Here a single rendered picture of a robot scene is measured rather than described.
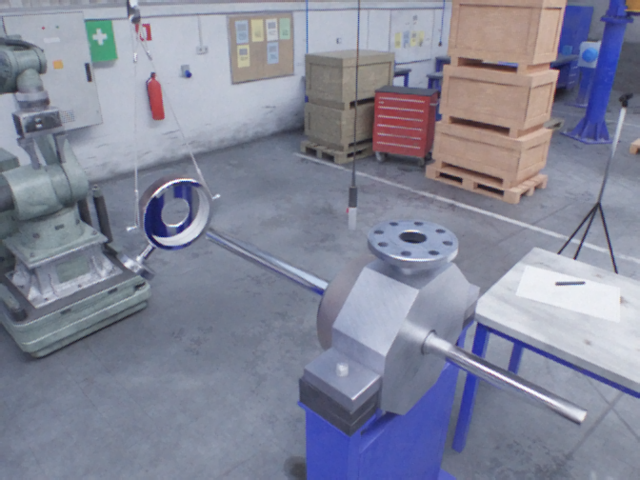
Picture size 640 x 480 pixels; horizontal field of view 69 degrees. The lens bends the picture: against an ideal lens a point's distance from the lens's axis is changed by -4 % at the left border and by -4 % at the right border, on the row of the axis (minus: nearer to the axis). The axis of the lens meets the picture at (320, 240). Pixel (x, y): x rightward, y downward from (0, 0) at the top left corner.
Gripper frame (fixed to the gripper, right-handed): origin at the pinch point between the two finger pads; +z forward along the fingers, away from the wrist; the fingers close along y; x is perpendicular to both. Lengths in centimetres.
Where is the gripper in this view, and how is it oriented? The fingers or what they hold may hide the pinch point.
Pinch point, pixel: (48, 159)
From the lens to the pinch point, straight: 313.5
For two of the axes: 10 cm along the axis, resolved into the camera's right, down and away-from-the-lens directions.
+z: 0.0, 8.9, 4.6
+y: -6.7, 3.4, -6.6
